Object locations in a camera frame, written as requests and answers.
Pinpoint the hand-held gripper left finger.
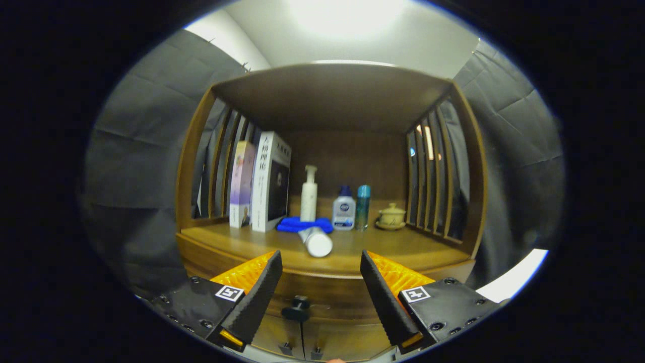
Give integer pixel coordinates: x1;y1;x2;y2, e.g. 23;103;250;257
151;250;284;352

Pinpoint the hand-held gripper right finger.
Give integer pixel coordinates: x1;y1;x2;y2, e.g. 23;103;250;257
360;250;504;354

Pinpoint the wooden drawer with black knob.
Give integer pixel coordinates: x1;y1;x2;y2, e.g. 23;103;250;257
176;234;477;323

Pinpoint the white cosmetic tube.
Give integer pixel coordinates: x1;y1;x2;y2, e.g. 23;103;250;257
297;227;334;258

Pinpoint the wooden cabinet door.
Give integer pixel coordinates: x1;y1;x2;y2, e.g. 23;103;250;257
249;313;305;359
302;318;399;361

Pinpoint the wooden countertop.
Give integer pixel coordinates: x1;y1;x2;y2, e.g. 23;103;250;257
180;219;474;278

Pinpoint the brown wooden cabinet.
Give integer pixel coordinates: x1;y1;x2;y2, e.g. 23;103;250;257
175;62;488;361

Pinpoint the blue folded cloth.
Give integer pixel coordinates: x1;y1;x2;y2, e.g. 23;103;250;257
277;216;334;234

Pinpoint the beige lidded tea cup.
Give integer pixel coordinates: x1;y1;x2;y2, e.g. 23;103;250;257
375;202;407;230

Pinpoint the teal slim bottle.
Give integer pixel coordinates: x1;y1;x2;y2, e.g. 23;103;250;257
354;185;371;231

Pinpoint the white bottle with blue cap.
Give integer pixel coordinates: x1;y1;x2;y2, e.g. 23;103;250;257
332;185;356;231

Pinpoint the white pump bottle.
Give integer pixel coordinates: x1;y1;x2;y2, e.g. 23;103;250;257
300;165;318;222

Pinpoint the thick white book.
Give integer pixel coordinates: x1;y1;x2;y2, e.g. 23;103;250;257
250;131;292;233

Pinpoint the purple book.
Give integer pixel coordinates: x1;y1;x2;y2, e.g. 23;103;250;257
229;141;256;229

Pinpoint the white table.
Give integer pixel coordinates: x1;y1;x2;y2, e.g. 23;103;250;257
475;249;550;304

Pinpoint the black backdrop cloth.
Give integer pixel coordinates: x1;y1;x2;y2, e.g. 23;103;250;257
81;28;566;298

